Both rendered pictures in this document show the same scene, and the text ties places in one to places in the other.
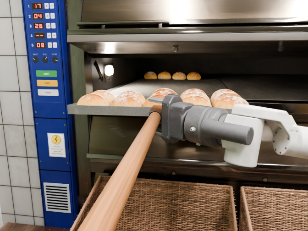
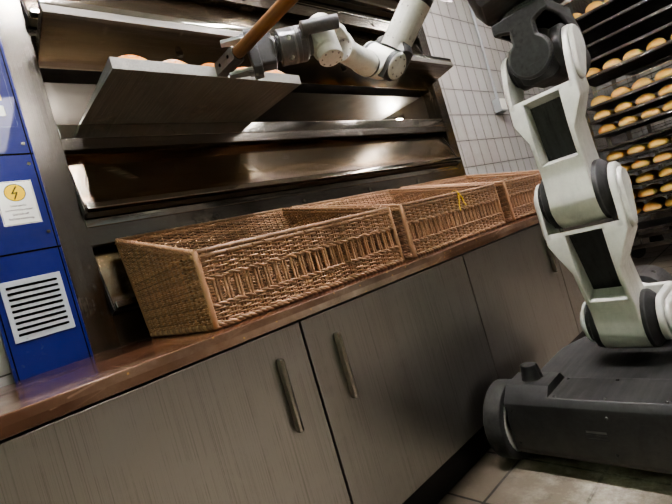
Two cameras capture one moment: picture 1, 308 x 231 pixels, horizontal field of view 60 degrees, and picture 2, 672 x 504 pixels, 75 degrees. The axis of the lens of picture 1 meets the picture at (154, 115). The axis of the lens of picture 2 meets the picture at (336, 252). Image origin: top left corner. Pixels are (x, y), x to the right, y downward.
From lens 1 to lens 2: 1.04 m
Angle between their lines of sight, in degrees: 52
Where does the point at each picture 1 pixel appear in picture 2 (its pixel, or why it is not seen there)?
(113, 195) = not seen: outside the picture
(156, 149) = (186, 185)
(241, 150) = (332, 39)
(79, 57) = (28, 63)
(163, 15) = not seen: hidden behind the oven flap
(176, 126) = (266, 49)
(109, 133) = (109, 177)
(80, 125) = (54, 169)
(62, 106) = (17, 133)
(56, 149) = (18, 210)
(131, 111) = (192, 69)
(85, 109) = (137, 64)
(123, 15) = not seen: hidden behind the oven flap
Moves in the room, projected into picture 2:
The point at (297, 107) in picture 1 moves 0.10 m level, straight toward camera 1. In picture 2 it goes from (300, 125) to (307, 114)
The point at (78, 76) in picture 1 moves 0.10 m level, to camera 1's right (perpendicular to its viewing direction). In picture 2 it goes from (32, 91) to (74, 95)
